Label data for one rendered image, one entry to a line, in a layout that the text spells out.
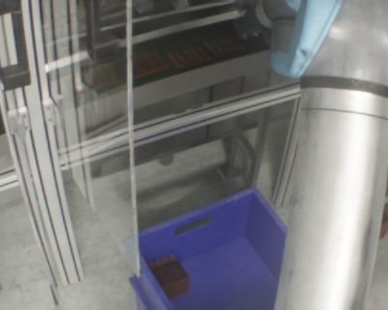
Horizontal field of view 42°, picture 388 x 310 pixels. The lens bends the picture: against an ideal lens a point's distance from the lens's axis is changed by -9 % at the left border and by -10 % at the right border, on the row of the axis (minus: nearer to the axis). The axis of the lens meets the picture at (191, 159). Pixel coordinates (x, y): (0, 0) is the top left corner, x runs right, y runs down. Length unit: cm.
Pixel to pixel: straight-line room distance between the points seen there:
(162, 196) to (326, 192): 154
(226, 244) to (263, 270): 15
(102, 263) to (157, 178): 44
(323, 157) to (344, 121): 4
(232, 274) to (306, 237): 106
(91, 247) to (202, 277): 50
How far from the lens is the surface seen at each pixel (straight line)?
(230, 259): 164
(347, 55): 56
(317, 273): 56
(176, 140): 202
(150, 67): 148
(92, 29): 71
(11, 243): 199
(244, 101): 155
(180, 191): 208
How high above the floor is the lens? 159
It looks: 46 degrees down
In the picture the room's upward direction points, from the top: 4 degrees clockwise
